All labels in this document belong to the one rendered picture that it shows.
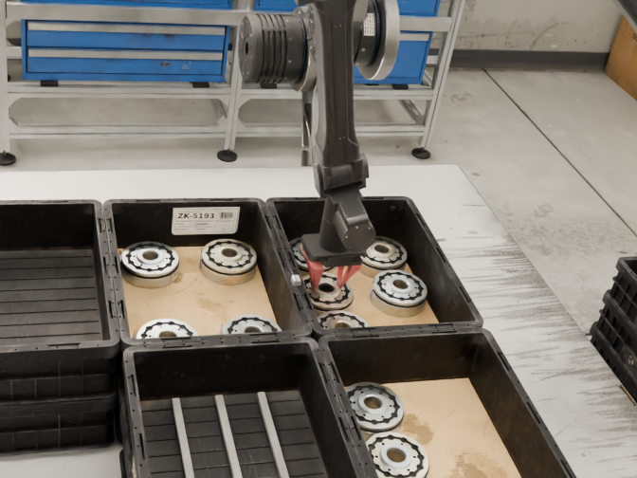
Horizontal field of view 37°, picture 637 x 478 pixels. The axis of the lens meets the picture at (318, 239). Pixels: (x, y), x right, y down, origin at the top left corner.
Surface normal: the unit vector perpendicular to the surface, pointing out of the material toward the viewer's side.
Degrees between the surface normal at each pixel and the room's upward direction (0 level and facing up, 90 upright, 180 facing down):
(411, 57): 90
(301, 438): 0
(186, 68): 90
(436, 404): 0
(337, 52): 99
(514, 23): 90
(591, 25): 90
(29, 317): 0
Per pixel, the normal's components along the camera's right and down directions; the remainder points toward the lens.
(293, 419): 0.15, -0.81
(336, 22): 0.29, 0.69
